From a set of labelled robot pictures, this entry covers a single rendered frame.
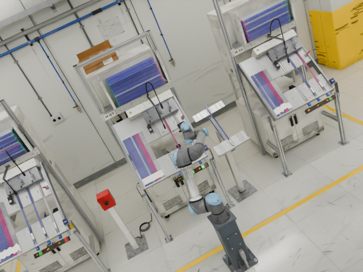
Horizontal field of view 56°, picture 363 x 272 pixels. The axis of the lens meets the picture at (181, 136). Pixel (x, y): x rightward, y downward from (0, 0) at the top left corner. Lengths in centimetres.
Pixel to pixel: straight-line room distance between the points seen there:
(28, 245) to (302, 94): 297
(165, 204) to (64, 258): 120
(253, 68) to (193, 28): 156
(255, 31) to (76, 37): 228
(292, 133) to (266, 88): 75
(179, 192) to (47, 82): 228
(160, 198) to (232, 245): 110
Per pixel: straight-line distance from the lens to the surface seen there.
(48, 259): 398
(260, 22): 363
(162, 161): 325
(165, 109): 332
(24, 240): 352
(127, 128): 337
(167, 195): 371
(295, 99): 358
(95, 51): 368
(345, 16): 555
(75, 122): 495
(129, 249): 384
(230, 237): 288
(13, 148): 346
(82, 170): 526
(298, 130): 408
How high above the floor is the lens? 249
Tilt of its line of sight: 28 degrees down
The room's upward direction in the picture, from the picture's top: 24 degrees counter-clockwise
